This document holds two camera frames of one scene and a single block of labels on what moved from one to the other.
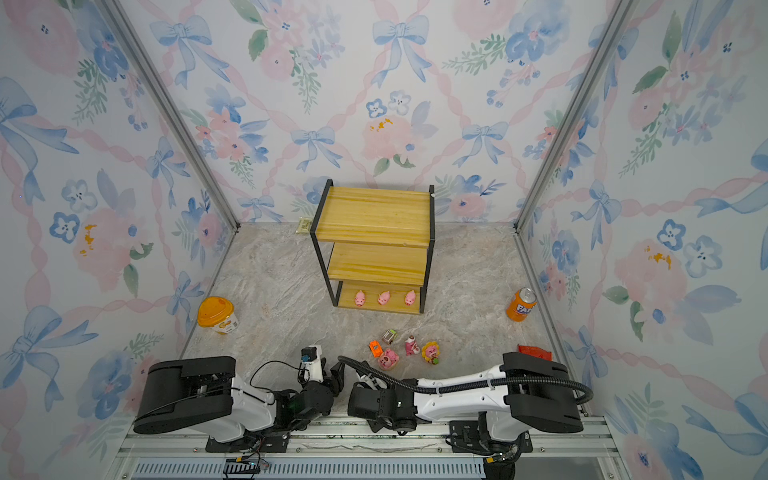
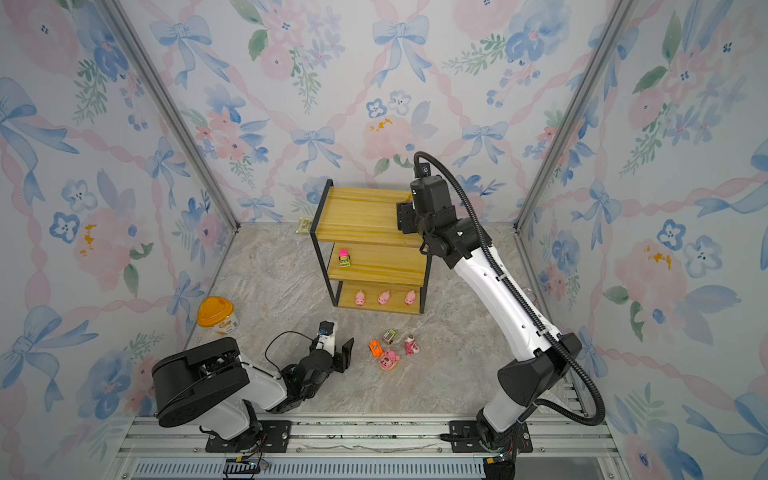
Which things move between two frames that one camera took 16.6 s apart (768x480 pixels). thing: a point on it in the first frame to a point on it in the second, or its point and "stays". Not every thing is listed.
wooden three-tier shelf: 372,246 stays
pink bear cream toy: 411,347 stays
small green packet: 304,225 stays
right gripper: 377,428 to 406,215
